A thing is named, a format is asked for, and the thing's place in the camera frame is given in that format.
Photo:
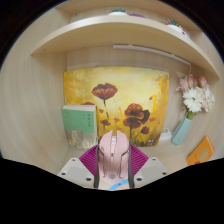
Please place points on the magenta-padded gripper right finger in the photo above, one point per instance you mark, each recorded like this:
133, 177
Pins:
150, 170

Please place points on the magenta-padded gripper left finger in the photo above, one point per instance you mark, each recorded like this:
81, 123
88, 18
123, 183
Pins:
75, 170

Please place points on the pink computer mouse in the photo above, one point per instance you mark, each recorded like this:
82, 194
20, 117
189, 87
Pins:
113, 156

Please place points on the green covered book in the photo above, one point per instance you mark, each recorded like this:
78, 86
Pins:
79, 123

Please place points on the teal faceted vase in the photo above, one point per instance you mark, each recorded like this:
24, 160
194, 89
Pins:
181, 131

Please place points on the orange booklet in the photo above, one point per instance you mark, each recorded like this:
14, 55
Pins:
200, 153

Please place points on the yellow poppy flower painting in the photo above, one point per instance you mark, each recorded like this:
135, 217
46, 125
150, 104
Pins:
133, 93

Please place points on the pink and white flower bouquet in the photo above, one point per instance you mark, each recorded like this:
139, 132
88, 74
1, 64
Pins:
195, 96

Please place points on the white light bar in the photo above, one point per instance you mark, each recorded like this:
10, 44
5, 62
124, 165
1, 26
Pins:
150, 50

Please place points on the wooden shelf board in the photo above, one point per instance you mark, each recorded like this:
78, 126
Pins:
116, 31

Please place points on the small plant in white pot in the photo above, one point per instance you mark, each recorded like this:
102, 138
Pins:
175, 26
118, 12

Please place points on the purple dish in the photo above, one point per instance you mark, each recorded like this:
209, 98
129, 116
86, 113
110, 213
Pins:
136, 15

